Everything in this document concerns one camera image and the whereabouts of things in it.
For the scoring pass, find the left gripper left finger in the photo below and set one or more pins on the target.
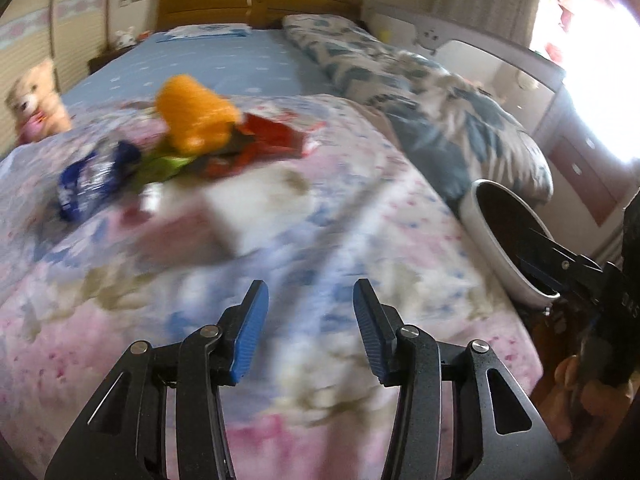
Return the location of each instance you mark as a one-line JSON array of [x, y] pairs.
[[121, 431]]

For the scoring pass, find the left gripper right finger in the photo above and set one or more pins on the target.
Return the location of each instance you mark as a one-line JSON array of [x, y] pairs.
[[497, 433]]

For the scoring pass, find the green drink pouch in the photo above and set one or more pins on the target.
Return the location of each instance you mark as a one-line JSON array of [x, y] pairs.
[[152, 173]]

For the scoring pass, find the red snack wrapper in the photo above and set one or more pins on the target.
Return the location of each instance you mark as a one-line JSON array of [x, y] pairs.
[[281, 135]]

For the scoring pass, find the round grey trash bin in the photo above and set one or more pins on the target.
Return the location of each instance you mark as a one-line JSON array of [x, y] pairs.
[[498, 221]]

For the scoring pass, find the right hand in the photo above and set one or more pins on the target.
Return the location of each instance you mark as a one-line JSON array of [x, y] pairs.
[[605, 404]]

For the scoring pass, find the red white dresser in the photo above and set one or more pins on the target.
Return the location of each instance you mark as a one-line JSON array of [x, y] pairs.
[[591, 187]]

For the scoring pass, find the pink floral quilt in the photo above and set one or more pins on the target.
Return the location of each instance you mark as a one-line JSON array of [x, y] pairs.
[[73, 298]]

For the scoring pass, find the blue white patterned duvet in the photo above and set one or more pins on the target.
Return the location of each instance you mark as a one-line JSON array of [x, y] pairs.
[[451, 131]]

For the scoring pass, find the blue foil snack bag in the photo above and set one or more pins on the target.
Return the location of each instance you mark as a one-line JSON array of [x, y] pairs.
[[87, 184]]

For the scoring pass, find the white tissue pack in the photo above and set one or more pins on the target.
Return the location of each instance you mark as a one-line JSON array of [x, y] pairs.
[[248, 211]]

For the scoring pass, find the orange knitted hat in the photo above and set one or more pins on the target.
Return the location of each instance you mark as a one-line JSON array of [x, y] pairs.
[[198, 120]]

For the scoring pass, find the beige teddy bear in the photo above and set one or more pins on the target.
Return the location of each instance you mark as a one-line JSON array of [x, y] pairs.
[[36, 105]]

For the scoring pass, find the dark wooden nightstand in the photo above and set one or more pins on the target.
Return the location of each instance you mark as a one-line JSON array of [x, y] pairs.
[[106, 57]]

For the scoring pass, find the blue bed sheet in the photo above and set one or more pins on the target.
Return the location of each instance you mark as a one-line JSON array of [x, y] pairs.
[[263, 63]]

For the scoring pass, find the white bunny plush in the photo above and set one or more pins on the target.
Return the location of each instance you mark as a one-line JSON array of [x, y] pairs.
[[125, 38]]

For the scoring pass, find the white blue pillow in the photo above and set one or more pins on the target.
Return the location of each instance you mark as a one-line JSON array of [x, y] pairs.
[[206, 31]]

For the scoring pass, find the cream sliding wardrobe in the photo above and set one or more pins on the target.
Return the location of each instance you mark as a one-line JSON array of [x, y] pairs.
[[71, 32]]

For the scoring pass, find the wooden headboard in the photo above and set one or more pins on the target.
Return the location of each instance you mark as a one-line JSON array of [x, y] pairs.
[[261, 14]]

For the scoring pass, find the grey bed guard rail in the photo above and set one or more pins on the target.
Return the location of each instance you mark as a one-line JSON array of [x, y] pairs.
[[526, 84]]

